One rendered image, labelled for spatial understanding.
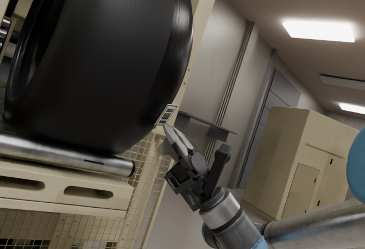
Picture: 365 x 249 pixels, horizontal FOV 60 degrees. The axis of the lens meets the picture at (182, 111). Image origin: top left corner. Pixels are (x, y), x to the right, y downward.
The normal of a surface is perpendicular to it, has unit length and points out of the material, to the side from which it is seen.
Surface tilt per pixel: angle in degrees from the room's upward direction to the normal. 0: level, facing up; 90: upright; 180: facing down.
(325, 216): 82
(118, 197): 90
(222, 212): 87
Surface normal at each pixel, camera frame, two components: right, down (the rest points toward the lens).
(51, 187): 0.59, 0.16
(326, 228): -0.93, 0.04
